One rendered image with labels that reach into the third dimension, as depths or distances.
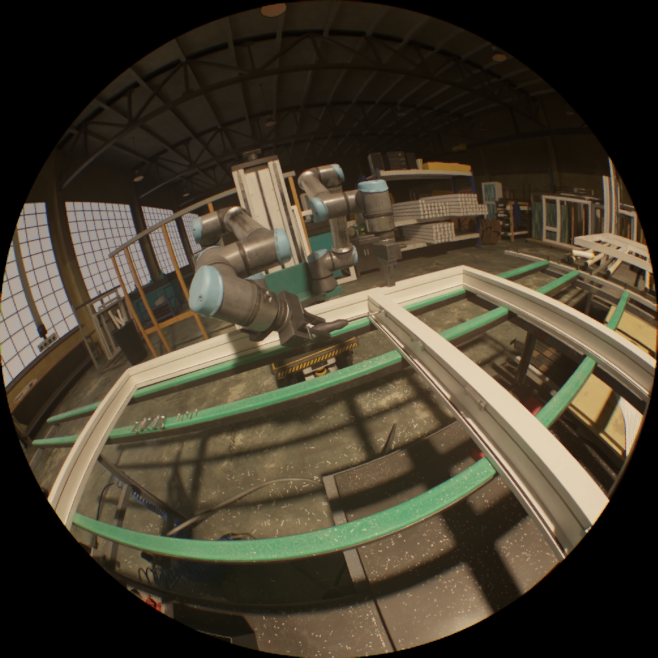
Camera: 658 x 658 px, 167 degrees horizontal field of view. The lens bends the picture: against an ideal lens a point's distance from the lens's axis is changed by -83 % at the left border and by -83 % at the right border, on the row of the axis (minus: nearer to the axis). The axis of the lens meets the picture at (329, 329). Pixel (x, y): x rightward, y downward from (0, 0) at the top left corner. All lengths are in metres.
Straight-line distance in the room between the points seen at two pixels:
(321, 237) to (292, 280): 2.71
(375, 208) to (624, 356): 0.79
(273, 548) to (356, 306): 0.67
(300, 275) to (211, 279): 1.32
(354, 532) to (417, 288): 0.73
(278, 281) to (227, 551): 1.56
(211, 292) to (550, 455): 0.55
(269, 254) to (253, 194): 1.25
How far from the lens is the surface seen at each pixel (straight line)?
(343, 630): 0.64
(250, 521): 1.42
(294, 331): 0.47
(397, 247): 0.71
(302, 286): 1.69
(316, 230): 4.27
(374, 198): 0.71
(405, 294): 0.80
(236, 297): 0.41
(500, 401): 0.37
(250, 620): 0.71
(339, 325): 0.60
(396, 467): 0.67
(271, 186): 1.76
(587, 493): 0.35
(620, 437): 0.94
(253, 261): 0.51
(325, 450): 1.44
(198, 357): 0.83
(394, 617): 0.62
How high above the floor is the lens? 1.19
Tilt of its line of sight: 27 degrees down
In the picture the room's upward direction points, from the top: 15 degrees counter-clockwise
